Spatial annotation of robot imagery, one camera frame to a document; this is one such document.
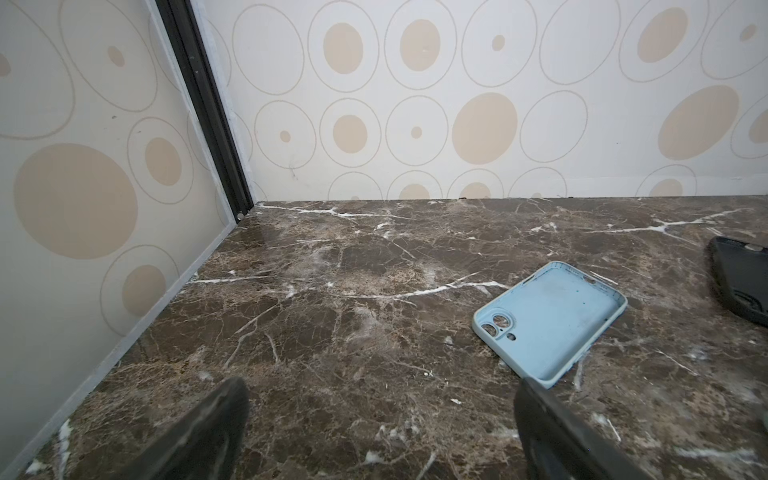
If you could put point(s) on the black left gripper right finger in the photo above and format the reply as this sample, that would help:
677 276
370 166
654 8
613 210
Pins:
559 445

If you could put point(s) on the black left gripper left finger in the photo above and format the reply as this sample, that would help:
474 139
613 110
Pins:
204 444

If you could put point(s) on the light blue empty phone case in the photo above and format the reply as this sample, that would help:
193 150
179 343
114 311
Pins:
543 325

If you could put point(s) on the black vertical frame post left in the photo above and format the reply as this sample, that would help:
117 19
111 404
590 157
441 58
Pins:
191 54

